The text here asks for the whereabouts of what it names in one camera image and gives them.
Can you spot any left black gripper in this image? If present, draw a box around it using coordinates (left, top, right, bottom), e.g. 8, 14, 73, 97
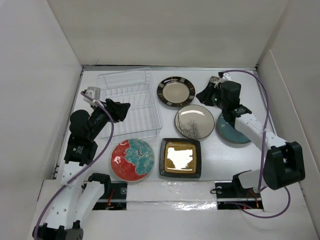
87, 98, 129, 140

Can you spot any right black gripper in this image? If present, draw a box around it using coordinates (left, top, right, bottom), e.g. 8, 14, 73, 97
195, 82, 227, 110

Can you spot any square black floral plate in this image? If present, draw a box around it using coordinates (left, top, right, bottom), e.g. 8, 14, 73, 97
209, 76, 221, 88

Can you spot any round brown-rimmed beige plate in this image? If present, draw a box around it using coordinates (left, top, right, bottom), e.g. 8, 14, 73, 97
156, 76, 196, 108

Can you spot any round beige tree-pattern plate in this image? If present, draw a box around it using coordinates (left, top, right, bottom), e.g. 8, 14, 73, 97
174, 104, 215, 140

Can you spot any round red teal floral plate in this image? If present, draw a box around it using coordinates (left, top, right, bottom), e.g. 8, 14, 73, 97
110, 138, 155, 182

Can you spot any square black yellow plate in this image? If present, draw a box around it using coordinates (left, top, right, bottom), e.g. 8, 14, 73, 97
159, 138, 202, 179

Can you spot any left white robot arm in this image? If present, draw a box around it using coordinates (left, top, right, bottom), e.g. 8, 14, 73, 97
32, 98, 131, 240

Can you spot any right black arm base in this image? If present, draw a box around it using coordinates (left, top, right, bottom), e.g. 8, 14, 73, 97
210, 181, 264, 210

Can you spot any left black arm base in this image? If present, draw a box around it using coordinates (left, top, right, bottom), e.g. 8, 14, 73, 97
93, 181, 128, 211

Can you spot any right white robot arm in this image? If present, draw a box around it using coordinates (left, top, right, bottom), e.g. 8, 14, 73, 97
196, 76, 306, 197

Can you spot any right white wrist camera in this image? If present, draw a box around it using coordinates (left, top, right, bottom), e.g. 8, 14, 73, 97
214, 71, 231, 88

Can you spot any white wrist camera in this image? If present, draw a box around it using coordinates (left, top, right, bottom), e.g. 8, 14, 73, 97
83, 86, 101, 105
214, 71, 231, 88

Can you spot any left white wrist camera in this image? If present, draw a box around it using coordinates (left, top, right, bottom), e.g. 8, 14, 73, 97
83, 86, 101, 105

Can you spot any white wire dish rack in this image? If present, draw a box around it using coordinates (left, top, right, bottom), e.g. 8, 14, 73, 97
96, 67, 164, 145

